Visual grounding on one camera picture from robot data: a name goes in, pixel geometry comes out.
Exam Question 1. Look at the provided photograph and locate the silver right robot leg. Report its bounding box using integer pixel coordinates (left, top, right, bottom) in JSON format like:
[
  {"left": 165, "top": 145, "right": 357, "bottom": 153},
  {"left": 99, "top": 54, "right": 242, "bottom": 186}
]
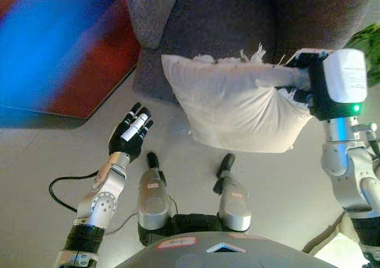
[{"left": 213, "top": 153, "right": 252, "bottom": 232}]

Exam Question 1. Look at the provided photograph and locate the grey fabric armchair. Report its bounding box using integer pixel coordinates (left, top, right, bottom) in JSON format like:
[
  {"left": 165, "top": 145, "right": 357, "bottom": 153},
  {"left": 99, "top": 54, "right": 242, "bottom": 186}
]
[{"left": 126, "top": 0, "right": 380, "bottom": 102}]

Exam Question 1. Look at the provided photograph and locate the silver left robot leg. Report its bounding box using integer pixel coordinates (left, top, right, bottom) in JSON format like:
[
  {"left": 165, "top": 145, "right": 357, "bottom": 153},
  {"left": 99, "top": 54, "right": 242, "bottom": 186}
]
[{"left": 137, "top": 152, "right": 172, "bottom": 247}]

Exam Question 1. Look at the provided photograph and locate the silver robot leg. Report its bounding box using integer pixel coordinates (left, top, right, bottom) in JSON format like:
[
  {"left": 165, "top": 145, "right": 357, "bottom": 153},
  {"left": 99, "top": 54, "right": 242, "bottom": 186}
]
[
  {"left": 213, "top": 153, "right": 252, "bottom": 232},
  {"left": 137, "top": 152, "right": 172, "bottom": 247}
]

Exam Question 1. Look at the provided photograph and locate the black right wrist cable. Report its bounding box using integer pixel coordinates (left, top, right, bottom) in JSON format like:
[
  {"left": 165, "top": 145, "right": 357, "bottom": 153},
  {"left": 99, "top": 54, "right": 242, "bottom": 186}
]
[{"left": 366, "top": 130, "right": 380, "bottom": 159}]

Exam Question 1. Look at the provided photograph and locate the cream fringed pillow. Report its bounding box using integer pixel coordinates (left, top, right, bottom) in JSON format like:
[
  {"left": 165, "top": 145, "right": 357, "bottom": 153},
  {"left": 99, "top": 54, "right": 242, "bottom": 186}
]
[{"left": 161, "top": 42, "right": 314, "bottom": 154}]

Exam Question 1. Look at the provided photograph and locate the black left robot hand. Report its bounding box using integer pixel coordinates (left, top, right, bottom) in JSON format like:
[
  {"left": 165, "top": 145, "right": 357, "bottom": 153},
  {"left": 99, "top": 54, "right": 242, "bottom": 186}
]
[{"left": 108, "top": 102, "right": 154, "bottom": 164}]

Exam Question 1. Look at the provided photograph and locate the cream bed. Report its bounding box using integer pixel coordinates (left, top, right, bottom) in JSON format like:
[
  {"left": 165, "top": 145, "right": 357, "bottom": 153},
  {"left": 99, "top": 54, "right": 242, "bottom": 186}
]
[{"left": 302, "top": 211, "right": 369, "bottom": 268}]

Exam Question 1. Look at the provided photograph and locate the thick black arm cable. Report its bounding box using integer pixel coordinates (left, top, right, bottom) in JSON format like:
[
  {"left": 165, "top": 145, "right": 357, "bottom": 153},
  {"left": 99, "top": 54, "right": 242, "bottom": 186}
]
[{"left": 49, "top": 171, "right": 103, "bottom": 213}]

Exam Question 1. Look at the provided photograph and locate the green potted plant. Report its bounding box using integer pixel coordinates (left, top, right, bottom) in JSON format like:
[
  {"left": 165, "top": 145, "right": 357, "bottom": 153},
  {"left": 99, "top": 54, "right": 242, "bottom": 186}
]
[{"left": 347, "top": 23, "right": 380, "bottom": 80}]

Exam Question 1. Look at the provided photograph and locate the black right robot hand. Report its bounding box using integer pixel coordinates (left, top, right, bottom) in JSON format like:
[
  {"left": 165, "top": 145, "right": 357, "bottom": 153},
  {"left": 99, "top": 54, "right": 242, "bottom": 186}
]
[{"left": 286, "top": 48, "right": 368, "bottom": 122}]

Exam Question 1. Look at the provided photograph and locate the grey robot torso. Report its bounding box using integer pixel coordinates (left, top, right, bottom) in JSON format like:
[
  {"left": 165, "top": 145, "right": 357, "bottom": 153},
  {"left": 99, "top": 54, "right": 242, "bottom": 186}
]
[{"left": 114, "top": 213, "right": 339, "bottom": 268}]

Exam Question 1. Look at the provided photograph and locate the thin black floor cable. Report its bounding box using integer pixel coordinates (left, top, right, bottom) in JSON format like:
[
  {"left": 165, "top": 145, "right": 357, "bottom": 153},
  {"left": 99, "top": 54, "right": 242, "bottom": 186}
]
[{"left": 105, "top": 195, "right": 179, "bottom": 232}]

